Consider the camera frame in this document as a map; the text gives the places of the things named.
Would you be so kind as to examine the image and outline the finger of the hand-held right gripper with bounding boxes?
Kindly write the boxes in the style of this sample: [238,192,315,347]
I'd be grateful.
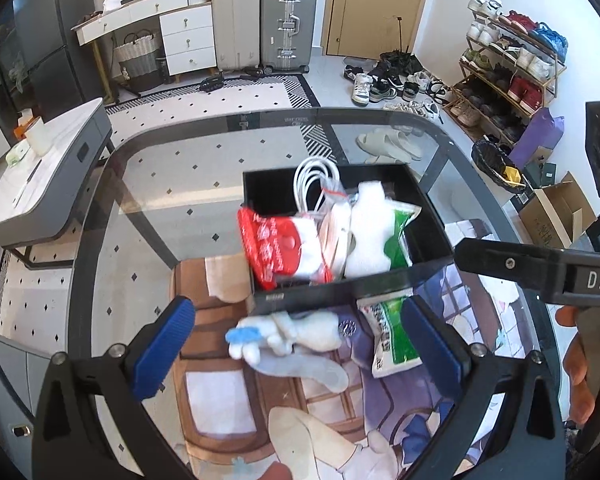
[452,238,577,300]

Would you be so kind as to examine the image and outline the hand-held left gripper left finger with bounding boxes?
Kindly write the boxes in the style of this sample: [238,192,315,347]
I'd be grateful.
[30,296,197,480]

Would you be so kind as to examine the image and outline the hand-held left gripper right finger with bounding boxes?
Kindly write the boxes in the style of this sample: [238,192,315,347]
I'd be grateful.
[400,296,568,480]

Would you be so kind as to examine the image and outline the green and white packet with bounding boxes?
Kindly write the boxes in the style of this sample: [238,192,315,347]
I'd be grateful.
[387,202,424,269]
[355,295,424,380]

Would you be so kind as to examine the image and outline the white plush toy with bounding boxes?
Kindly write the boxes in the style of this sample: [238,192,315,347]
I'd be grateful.
[224,309,351,394]

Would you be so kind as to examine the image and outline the white foam piece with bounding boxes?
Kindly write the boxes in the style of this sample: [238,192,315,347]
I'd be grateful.
[343,181,406,279]

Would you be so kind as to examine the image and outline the black storage box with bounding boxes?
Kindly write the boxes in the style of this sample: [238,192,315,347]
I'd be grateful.
[242,162,454,319]

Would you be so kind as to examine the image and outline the red and white packet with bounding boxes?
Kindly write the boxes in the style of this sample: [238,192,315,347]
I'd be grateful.
[237,206,334,291]

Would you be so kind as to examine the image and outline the clear bag of beige rope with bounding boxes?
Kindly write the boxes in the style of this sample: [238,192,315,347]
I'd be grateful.
[319,187,356,281]

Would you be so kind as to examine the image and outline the white cable bundle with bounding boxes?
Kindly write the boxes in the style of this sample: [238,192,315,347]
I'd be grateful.
[292,156,341,217]

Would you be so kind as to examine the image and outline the person's right hand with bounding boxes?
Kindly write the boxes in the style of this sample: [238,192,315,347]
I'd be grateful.
[554,304,597,424]

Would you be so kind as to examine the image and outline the open cardboard box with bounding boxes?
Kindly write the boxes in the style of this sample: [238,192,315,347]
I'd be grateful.
[518,170,599,249]

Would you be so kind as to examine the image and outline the printed table mat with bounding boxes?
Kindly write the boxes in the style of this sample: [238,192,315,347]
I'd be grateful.
[169,217,557,480]

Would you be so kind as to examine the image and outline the dark green box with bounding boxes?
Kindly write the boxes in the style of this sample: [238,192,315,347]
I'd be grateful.
[524,159,561,191]

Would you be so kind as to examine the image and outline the trash bin with black bag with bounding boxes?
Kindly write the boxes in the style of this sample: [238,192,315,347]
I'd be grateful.
[471,138,529,194]

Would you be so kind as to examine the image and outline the purple bag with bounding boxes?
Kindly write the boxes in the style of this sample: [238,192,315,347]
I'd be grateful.
[509,107,566,162]

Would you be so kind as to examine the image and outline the grey low cabinet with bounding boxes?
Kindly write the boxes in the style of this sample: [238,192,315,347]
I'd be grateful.
[0,329,37,442]

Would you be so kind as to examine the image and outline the grey side table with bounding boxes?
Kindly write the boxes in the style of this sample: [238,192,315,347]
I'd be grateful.
[0,97,115,269]

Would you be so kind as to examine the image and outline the rows of assorted shoes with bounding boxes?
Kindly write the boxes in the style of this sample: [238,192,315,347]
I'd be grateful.
[455,0,568,143]

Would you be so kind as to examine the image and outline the metal shoe rack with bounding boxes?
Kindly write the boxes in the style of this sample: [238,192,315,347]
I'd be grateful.
[452,7,569,147]

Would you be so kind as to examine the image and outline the pile of sneakers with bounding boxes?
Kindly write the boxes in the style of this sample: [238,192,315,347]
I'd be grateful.
[342,62,454,122]

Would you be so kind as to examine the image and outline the pen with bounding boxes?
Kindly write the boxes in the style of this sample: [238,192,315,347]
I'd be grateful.
[12,159,44,206]

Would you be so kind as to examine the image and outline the black white patterned rug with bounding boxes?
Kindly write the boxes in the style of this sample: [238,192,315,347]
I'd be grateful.
[0,73,342,342]

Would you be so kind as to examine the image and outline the black umbrella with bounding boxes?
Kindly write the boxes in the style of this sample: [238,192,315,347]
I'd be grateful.
[374,17,424,79]

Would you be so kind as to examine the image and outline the green and white tape holder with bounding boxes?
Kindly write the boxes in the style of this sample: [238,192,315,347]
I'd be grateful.
[5,140,31,167]

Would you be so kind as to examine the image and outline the white cup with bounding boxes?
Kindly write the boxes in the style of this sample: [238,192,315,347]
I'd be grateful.
[25,116,51,156]

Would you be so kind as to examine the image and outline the orange box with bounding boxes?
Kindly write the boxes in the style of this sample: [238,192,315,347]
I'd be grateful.
[13,108,34,141]

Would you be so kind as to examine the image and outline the wooden door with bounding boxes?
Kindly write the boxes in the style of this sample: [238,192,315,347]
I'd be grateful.
[322,0,434,59]

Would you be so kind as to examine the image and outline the woven basket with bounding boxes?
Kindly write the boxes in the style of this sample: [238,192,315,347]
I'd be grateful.
[112,29,165,94]

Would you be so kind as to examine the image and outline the white dresser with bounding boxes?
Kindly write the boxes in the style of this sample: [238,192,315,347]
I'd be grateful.
[71,0,217,84]

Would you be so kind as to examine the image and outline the black glass cabinet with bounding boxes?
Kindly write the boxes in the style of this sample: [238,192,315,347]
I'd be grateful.
[0,10,27,132]

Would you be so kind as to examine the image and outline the silver suitcase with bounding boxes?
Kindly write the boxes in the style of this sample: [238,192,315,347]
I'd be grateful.
[259,0,319,73]

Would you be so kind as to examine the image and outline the beige suitcase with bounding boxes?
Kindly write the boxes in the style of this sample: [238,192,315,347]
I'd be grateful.
[210,0,262,73]

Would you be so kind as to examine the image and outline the dark grey refrigerator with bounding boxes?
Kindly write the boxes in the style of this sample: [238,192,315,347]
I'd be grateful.
[12,0,107,112]

